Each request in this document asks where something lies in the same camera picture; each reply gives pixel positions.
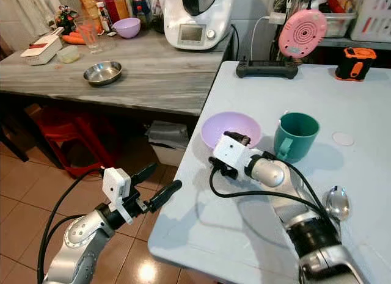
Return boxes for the small flower pot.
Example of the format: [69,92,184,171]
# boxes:
[54,5,78,32]

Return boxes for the small purple bowl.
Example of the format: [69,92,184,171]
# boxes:
[113,17,142,39]

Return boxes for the orange and black device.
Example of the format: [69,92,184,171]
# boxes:
[334,47,378,82]

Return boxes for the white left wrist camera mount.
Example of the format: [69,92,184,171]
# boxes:
[102,167,133,224]

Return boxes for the pink round appliance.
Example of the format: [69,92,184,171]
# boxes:
[278,9,329,59]

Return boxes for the white round coaster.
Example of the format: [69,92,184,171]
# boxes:
[332,132,356,147]

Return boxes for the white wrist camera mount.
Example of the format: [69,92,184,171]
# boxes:
[213,136,252,173]
[102,167,133,224]

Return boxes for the white kitchen food processor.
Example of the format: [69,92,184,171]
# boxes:
[163,0,235,51]

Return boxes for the clear drinking glass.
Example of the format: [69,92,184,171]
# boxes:
[76,18,102,54]

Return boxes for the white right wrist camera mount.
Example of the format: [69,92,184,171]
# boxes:
[213,136,252,173]

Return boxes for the orange carrots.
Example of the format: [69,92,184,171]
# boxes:
[60,31,86,46]

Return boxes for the white plastic crate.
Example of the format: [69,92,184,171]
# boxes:
[349,0,391,42]

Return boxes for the white power adapter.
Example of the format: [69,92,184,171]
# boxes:
[267,12,287,26]

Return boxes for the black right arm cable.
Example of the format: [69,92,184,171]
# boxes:
[209,161,334,219]

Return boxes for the large purple plastic bowl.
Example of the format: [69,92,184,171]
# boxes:
[200,111,263,156]

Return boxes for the white vegetable slicer box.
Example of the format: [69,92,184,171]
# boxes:
[20,27,64,66]

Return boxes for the red plastic stool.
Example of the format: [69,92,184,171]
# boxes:
[27,104,108,178]

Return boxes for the metal spoon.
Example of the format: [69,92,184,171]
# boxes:
[324,186,351,223]

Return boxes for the green plastic mug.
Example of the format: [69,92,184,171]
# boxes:
[273,112,321,163]

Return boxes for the white storage box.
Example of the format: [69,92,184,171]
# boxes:
[147,120,188,168]

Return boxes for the stainless steel bowl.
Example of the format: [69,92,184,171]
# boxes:
[82,60,123,87]

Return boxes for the small pale green container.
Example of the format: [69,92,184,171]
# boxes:
[56,45,81,65]

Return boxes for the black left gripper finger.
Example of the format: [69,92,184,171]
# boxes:
[147,180,183,213]
[134,162,158,185]

